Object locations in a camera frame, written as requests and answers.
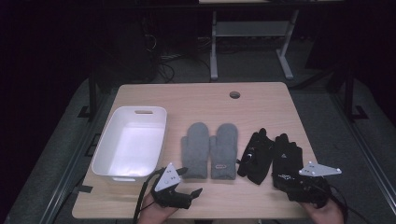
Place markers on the black glove with white logo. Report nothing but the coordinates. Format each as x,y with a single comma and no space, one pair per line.
288,155

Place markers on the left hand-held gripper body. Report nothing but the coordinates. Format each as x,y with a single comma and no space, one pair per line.
169,194

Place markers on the person's right hand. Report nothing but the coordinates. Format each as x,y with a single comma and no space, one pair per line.
327,214

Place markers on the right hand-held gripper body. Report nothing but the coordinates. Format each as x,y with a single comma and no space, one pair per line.
311,189

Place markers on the black glove with round button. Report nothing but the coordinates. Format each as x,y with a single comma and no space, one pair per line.
257,161

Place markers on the grey metal floor rail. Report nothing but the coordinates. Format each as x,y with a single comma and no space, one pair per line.
364,155
74,161

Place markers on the black metal stand post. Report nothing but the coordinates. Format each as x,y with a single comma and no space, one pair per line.
349,93
92,93

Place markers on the grey mitten with label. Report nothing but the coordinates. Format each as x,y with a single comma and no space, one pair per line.
223,149

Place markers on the plain grey mitten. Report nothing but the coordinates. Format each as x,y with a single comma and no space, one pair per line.
195,149

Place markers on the black tape strip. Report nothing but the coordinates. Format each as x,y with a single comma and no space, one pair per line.
83,188

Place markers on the person's left hand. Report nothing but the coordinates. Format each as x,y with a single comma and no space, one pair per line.
154,213

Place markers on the white plastic bin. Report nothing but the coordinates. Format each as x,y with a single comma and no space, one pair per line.
134,146

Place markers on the grey metal desk frame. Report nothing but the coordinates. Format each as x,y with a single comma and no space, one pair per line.
249,28

